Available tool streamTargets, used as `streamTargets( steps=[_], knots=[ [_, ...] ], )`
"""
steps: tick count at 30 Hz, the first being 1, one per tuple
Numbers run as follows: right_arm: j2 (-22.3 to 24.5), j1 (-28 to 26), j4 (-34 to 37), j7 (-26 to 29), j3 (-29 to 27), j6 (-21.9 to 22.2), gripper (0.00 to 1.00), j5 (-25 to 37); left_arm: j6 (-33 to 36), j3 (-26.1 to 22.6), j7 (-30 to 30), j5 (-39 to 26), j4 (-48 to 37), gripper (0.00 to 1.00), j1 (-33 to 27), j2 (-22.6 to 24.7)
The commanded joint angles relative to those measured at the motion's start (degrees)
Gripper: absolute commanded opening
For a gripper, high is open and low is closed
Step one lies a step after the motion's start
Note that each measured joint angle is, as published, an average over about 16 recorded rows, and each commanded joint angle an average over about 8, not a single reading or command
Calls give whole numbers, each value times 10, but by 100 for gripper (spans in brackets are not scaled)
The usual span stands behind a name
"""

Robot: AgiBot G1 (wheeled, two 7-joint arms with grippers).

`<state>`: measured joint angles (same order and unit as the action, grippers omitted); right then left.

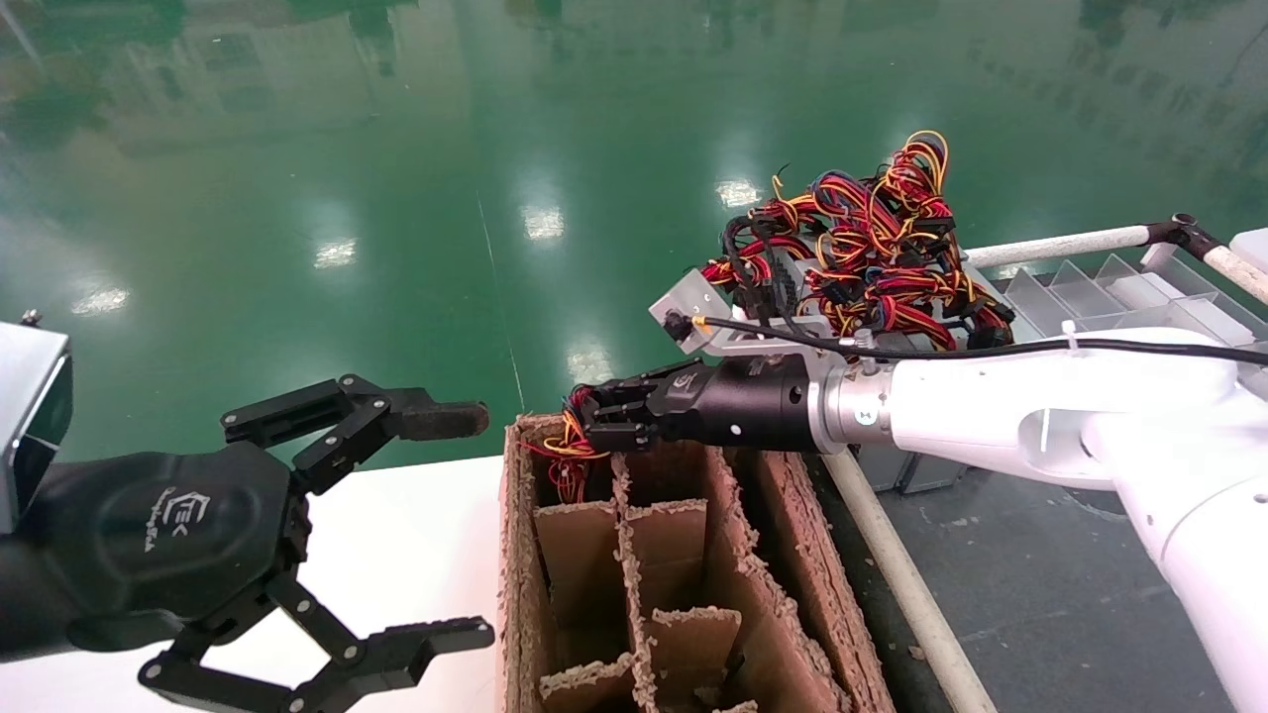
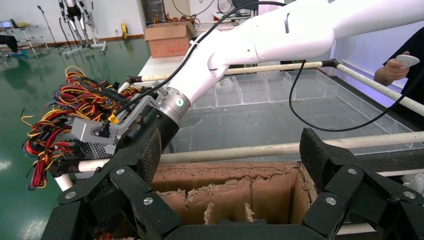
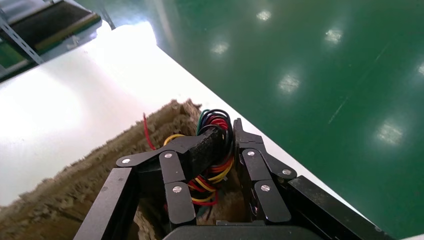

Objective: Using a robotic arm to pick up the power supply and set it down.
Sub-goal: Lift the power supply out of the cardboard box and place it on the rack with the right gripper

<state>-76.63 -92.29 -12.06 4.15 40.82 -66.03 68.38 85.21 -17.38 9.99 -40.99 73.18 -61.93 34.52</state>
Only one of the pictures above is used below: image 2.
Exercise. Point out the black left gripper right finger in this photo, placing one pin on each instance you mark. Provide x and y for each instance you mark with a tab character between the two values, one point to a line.
313	154

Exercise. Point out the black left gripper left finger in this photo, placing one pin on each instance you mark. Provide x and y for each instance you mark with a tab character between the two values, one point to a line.
149	155

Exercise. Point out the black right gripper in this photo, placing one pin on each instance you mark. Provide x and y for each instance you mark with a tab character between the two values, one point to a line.
162	127

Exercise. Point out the white handheld remote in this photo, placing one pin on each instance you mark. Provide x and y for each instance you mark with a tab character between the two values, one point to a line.
409	60

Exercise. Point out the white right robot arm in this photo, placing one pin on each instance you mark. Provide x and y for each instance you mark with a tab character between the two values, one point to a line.
291	33

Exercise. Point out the operator hand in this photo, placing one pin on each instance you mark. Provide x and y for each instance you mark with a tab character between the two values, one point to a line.
389	71

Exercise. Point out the worn cardboard box with dividers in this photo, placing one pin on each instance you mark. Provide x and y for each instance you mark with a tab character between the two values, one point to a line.
215	179

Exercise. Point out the clear acrylic divider tray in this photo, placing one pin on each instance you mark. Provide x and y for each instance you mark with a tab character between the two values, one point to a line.
258	92

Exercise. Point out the open carton with red print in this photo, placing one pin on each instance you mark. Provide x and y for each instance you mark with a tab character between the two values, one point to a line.
169	43

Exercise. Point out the humanoid robot on stand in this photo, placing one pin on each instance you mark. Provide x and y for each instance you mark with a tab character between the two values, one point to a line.
74	11

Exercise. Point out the person in black shirt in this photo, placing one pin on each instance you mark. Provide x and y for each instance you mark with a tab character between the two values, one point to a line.
415	49

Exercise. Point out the black tripod stand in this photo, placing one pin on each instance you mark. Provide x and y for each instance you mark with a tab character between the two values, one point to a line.
50	31

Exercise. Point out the open laptop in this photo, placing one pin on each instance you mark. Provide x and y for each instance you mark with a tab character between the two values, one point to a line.
6	24

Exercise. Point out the white pipe rack frame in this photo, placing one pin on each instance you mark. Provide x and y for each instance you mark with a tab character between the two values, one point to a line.
232	153

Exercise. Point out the yellow wall box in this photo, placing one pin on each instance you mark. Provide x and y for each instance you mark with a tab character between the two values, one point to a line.
124	31

